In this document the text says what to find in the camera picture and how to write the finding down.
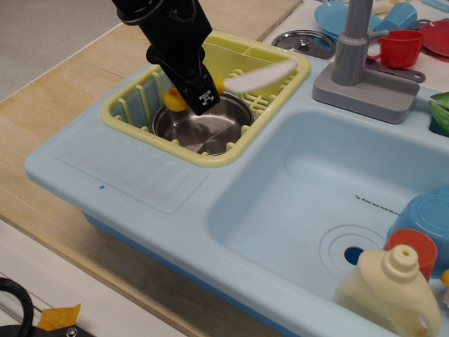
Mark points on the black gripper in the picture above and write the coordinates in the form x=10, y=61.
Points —
x=176, y=31

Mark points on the yellow handled white toy knife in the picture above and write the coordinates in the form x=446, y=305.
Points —
x=244, y=83

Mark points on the stainless steel pot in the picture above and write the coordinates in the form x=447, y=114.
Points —
x=209, y=132

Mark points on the steel pot lid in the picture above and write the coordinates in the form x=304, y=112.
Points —
x=306, y=42

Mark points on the yellow dish rack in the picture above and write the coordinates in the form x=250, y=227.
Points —
x=270, y=59

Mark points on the wooden board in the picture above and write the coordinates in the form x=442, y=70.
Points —
x=57, y=59

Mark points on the grey toy faucet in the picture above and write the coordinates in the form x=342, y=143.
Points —
x=346, y=82

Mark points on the light blue plate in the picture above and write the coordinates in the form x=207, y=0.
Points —
x=329, y=17

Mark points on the light blue toy sink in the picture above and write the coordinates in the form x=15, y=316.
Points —
x=269, y=230

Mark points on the grey toy utensil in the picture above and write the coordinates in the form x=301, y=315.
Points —
x=412, y=75

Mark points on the blue toy cup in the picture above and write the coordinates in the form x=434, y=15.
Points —
x=401, y=16

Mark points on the green toy bowl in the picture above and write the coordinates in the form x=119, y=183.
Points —
x=439, y=110

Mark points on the red plate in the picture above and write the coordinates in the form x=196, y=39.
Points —
x=435, y=37

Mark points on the blue bowl in sink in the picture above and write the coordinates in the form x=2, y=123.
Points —
x=428, y=213

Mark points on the cream detergent bottle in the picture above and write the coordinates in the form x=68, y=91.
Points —
x=387, y=288

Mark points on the yellow tape piece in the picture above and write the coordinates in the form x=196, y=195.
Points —
x=57, y=318

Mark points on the red cup in sink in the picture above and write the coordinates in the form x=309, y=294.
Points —
x=424, y=246

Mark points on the black base with screw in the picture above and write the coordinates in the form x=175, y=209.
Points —
x=14, y=330

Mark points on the yellow toy at edge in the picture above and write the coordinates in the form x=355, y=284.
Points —
x=445, y=278

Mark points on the red toy cup with handle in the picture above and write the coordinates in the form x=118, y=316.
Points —
x=400, y=49

